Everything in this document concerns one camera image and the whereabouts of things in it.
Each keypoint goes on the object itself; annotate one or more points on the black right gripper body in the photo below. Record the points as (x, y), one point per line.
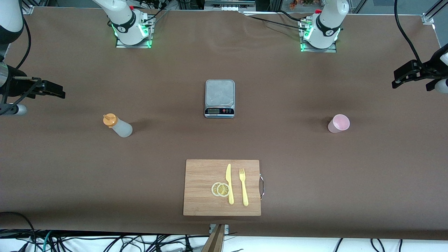
(14, 86)

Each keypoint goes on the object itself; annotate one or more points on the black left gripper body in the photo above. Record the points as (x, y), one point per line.
(429, 68)

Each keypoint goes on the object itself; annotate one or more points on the translucent sauce bottle orange cap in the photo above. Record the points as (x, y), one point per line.
(122, 128)

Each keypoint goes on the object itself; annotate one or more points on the pink plastic cup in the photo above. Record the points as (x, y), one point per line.
(337, 125)

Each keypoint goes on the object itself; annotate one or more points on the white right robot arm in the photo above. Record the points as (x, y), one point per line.
(122, 21)

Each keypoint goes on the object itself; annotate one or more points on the brown table cover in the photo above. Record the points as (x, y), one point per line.
(315, 157)

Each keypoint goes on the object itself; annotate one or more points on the silver digital kitchen scale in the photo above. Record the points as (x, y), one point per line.
(219, 94)

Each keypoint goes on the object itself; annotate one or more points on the wooden cutting board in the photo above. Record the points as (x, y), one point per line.
(199, 182)

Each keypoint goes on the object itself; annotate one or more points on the lemon slice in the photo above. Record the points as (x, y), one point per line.
(223, 190)
(214, 189)

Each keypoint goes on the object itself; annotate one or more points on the white power strip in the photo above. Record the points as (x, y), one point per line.
(227, 7)

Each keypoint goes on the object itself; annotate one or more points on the yellow plastic knife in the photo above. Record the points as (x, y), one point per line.
(228, 175)

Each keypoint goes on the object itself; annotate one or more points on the yellow plastic fork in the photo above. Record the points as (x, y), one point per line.
(244, 192)

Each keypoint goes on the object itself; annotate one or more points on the aluminium frame profile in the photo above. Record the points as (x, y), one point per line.
(28, 8)
(427, 18)

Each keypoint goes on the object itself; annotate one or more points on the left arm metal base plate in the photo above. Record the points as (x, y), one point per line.
(318, 50)

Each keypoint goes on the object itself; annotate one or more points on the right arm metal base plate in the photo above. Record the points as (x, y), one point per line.
(133, 46)

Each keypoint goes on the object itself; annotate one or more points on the wooden post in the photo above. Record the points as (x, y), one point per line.
(215, 241)

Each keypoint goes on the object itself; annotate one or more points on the small metal bracket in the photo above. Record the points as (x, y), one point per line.
(226, 229)

